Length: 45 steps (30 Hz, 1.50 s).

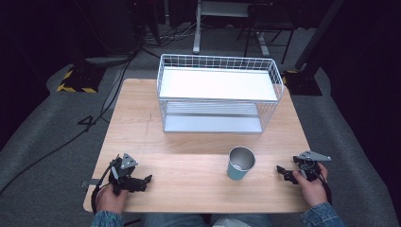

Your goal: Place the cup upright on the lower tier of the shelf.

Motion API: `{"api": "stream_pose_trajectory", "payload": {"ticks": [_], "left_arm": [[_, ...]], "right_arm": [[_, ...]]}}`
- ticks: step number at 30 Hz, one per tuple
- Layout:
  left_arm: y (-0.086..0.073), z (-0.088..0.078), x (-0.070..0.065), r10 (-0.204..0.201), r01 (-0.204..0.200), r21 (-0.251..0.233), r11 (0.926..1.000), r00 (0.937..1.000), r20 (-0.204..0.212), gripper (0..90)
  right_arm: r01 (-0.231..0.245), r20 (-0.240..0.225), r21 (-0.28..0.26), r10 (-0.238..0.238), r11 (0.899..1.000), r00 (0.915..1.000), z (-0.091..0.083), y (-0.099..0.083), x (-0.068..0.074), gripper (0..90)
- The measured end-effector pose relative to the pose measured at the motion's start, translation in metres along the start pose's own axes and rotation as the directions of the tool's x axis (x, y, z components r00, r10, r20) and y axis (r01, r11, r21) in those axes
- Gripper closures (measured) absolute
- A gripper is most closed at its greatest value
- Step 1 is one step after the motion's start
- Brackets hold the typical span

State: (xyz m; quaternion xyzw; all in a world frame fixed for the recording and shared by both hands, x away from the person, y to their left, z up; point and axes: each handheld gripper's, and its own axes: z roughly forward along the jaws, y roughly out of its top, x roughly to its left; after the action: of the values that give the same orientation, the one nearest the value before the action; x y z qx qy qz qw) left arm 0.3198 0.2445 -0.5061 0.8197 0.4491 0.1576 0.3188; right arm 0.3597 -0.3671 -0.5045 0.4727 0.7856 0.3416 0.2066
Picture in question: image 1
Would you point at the black metal chair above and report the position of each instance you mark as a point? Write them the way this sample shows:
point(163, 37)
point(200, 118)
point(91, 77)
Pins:
point(271, 22)

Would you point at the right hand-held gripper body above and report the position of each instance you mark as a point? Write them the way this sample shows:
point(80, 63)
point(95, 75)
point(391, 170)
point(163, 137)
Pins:
point(310, 160)

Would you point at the person's legs in jeans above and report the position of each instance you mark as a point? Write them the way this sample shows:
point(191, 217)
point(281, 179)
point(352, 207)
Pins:
point(176, 220)

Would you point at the black yellow striped base plate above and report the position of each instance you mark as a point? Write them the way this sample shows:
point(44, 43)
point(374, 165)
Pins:
point(80, 80)
point(304, 83)

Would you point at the black slanted stand pole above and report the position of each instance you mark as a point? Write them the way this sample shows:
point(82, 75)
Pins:
point(318, 34)

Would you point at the white desk frame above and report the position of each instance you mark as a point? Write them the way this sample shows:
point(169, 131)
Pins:
point(197, 28)

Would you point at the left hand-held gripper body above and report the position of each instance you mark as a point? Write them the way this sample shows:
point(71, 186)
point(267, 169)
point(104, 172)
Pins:
point(123, 167)

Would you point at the person's left hand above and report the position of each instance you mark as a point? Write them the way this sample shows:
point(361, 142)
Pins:
point(110, 200)

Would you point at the person's right hand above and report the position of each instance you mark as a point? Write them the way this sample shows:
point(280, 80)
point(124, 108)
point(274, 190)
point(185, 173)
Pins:
point(313, 190)

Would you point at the grey tape strip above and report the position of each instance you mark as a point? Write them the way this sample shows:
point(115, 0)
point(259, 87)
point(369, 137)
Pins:
point(91, 183)

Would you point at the teal metal cup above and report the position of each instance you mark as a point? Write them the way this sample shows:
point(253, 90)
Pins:
point(237, 172)

